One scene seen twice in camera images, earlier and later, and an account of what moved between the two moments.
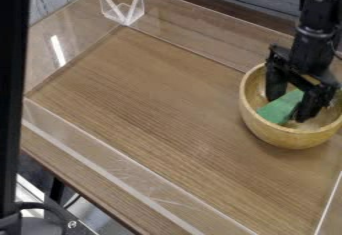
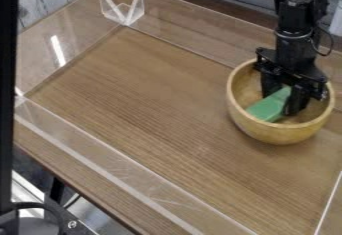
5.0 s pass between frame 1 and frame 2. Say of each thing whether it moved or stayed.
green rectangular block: moved
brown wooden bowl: moved
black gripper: moved
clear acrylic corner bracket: stayed
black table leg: stayed
